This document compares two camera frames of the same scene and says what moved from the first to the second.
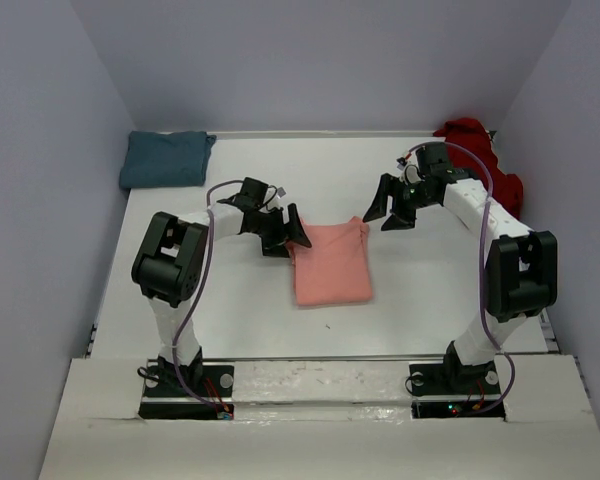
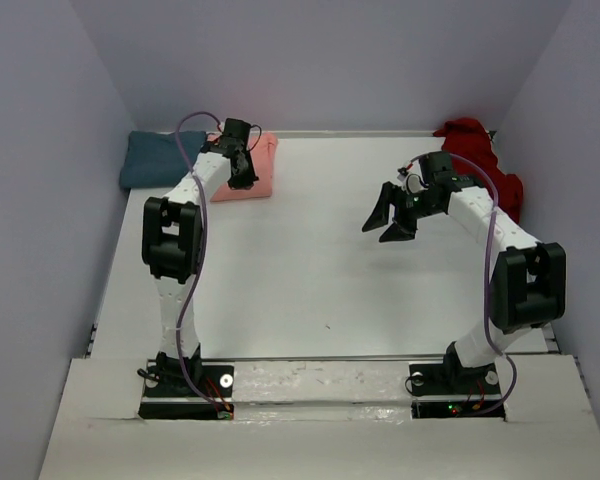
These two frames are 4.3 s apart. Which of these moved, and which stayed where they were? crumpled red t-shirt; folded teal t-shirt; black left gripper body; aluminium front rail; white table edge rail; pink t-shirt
Moved: black left gripper body; pink t-shirt
Stayed: aluminium front rail; white table edge rail; folded teal t-shirt; crumpled red t-shirt
